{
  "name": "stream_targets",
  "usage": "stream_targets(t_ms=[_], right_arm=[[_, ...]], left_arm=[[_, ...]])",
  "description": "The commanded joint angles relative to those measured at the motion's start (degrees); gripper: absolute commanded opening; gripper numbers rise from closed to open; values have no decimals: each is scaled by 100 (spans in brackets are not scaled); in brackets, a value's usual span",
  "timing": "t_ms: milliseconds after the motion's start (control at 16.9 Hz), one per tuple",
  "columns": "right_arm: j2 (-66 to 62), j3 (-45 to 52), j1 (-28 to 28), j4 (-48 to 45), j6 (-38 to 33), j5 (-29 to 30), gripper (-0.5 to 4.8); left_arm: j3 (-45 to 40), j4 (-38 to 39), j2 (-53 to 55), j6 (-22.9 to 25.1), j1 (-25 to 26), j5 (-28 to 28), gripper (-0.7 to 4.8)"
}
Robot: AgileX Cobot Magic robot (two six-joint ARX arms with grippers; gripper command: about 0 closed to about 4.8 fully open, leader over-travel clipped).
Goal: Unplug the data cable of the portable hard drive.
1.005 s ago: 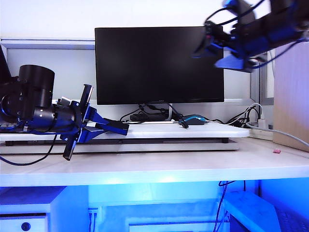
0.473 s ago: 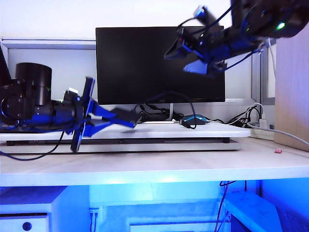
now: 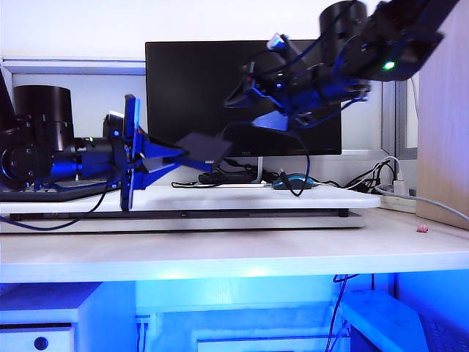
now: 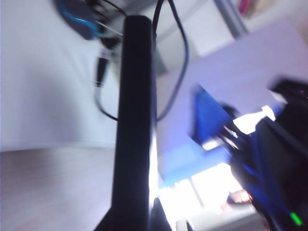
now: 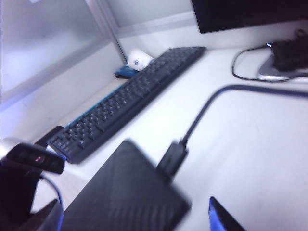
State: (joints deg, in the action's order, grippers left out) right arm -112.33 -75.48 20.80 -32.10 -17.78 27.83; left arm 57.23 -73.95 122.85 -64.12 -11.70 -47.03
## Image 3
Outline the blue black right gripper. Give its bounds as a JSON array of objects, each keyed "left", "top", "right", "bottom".
[{"left": 223, "top": 43, "right": 370, "bottom": 133}]

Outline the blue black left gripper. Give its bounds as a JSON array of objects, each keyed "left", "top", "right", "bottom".
[{"left": 78, "top": 95, "right": 186, "bottom": 213}]

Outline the dark blue portable hard drive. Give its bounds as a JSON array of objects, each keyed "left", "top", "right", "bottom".
[{"left": 175, "top": 132, "right": 234, "bottom": 173}]

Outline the black data cable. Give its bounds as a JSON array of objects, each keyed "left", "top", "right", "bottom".
[{"left": 210, "top": 120, "right": 312, "bottom": 198}]

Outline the grey riser base board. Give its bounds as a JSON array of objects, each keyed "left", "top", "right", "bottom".
[{"left": 0, "top": 210, "right": 366, "bottom": 234}]

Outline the black power adapter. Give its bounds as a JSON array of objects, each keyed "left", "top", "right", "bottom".
[{"left": 198, "top": 171, "right": 257, "bottom": 186}]

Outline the black computer monitor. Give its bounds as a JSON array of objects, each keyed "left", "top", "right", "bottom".
[{"left": 144, "top": 40, "right": 342, "bottom": 157}]

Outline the blue and black mouse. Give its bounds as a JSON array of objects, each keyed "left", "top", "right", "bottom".
[{"left": 273, "top": 172, "right": 316, "bottom": 191}]

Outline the white riser board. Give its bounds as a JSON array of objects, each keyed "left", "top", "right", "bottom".
[{"left": 0, "top": 183, "right": 382, "bottom": 218}]

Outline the black keyboard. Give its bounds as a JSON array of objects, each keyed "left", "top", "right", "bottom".
[{"left": 0, "top": 186, "right": 122, "bottom": 204}]

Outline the white socket under desk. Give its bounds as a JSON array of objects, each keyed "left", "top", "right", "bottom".
[{"left": 134, "top": 314, "right": 152, "bottom": 352}]

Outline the white power strip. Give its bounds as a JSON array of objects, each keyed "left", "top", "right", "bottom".
[{"left": 379, "top": 183, "right": 417, "bottom": 213}]

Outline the white drawer cabinet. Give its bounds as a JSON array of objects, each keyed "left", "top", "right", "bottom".
[{"left": 0, "top": 282, "right": 139, "bottom": 352}]

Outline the light wooden cabinet panel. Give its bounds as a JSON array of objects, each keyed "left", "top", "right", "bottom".
[{"left": 416, "top": 0, "right": 469, "bottom": 232}]

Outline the white box under desk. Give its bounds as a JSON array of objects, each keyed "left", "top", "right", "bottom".
[{"left": 339, "top": 289, "right": 429, "bottom": 352}]

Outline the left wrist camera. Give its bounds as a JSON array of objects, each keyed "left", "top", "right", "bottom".
[{"left": 102, "top": 111, "right": 125, "bottom": 139}]

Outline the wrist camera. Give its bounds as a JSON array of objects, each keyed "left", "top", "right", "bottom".
[
  {"left": 267, "top": 32, "right": 291, "bottom": 51},
  {"left": 102, "top": 111, "right": 125, "bottom": 139}
]

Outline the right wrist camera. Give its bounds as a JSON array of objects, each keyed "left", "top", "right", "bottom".
[{"left": 267, "top": 32, "right": 291, "bottom": 51}]

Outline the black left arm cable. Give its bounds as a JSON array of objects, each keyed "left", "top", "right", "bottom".
[{"left": 0, "top": 175, "right": 119, "bottom": 232}]

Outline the silver partition frame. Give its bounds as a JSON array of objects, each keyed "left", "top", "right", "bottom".
[{"left": 0, "top": 56, "right": 421, "bottom": 161}]

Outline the black cable bundle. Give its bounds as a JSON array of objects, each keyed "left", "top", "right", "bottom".
[{"left": 344, "top": 160, "right": 399, "bottom": 195}]

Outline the white wall cable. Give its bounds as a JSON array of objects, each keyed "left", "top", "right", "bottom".
[{"left": 410, "top": 78, "right": 421, "bottom": 147}]

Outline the blue cable under desk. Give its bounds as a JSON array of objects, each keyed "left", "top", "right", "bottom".
[{"left": 328, "top": 274, "right": 349, "bottom": 352}]

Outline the grey power strip cable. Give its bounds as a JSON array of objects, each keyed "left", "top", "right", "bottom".
[{"left": 375, "top": 186, "right": 469, "bottom": 232}]

